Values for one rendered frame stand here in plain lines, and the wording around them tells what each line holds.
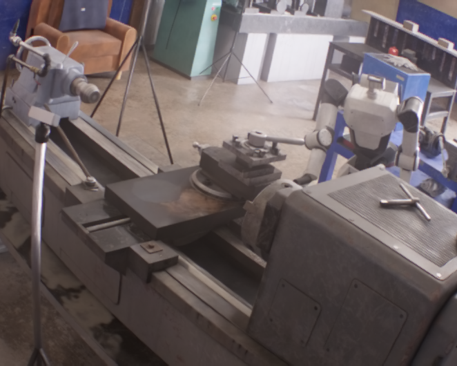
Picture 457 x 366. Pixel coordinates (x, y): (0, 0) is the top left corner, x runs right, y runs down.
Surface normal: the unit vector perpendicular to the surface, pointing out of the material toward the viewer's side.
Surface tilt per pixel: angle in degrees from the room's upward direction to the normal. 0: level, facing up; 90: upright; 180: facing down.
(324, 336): 90
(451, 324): 48
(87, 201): 0
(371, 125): 108
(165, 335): 90
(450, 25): 90
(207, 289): 0
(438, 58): 90
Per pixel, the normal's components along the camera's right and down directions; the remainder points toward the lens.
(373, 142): -0.43, 0.58
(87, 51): 0.66, 0.44
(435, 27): -0.72, 0.16
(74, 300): 0.19, -0.89
